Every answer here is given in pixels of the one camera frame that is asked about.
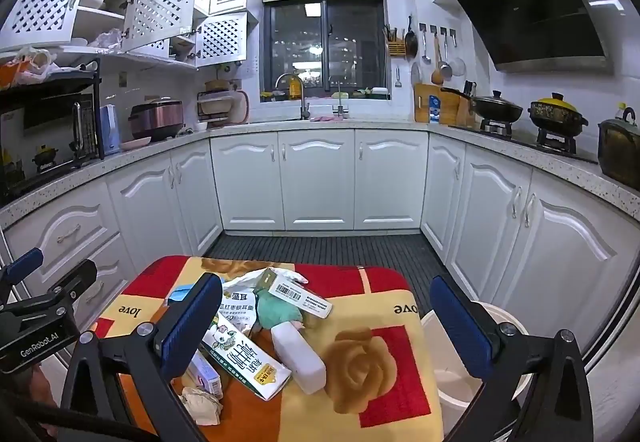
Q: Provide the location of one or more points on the brown rice cooker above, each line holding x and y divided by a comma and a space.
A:
157, 119

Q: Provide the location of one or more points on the white printed food packet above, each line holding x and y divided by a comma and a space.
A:
240, 308

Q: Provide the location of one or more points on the crumpled brown paper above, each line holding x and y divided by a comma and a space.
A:
200, 407

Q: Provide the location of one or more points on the crumpled white tissue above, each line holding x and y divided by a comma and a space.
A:
287, 274

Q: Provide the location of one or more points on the black gas stove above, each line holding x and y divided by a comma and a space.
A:
520, 136

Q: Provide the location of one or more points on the wooden cutting board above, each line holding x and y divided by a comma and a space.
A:
422, 97

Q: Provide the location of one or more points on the dark kitchen window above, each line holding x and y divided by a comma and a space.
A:
350, 47

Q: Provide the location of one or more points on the wooden chopstick holder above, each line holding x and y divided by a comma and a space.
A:
395, 47

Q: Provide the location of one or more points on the hanging wooden spatula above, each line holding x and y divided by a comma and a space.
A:
437, 72

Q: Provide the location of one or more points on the hanging steel ladle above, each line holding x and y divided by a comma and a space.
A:
425, 52

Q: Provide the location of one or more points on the white plastic bucket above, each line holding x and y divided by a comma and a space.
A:
450, 389

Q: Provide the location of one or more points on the white lattice wall cabinets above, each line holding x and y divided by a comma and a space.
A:
160, 7

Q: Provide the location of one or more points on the plain white rectangular box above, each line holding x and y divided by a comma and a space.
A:
300, 359

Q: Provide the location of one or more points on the black range hood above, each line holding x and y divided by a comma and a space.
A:
540, 7

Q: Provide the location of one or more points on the black wok with lid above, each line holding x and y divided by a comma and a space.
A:
497, 107

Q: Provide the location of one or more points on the wooden knife block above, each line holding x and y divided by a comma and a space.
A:
467, 104

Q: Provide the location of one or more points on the green cloth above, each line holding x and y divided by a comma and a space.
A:
272, 312

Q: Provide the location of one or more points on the tall steel faucet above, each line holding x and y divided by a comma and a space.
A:
302, 97

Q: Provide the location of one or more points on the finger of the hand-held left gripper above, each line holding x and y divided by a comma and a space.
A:
22, 264
75, 276

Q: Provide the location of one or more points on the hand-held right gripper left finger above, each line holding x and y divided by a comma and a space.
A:
192, 322

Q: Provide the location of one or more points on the green and white carton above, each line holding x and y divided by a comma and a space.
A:
250, 362

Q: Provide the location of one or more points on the yellow oil bottle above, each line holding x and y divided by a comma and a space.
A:
295, 88

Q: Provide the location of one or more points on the pink plate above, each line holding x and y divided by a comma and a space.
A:
136, 143

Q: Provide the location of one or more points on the clay pot with yellow lid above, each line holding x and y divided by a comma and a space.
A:
555, 112

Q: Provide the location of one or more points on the blue electric kettle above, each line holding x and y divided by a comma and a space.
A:
109, 132

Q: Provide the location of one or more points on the black microwave oven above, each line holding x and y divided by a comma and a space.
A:
98, 112
45, 137

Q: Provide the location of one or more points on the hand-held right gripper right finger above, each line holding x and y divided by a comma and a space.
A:
457, 322

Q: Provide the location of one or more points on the plastic bags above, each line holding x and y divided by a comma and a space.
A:
27, 64

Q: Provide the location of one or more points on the small steel faucet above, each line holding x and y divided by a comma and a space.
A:
340, 104

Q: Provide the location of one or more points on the white barcode box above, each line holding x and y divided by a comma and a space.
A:
300, 297

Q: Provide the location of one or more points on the small pink and white box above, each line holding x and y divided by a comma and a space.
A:
205, 372

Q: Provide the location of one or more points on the white base cabinets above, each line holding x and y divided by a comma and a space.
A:
315, 182

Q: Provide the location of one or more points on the dark ribbed floor mat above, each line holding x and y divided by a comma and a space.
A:
330, 249

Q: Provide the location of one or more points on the hanging black pan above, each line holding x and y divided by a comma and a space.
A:
411, 42

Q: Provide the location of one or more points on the dish rack with pot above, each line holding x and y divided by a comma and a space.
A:
217, 99

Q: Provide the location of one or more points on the blue and white carton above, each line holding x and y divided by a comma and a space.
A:
434, 111

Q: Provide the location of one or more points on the rose print blanket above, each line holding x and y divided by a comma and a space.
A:
380, 362

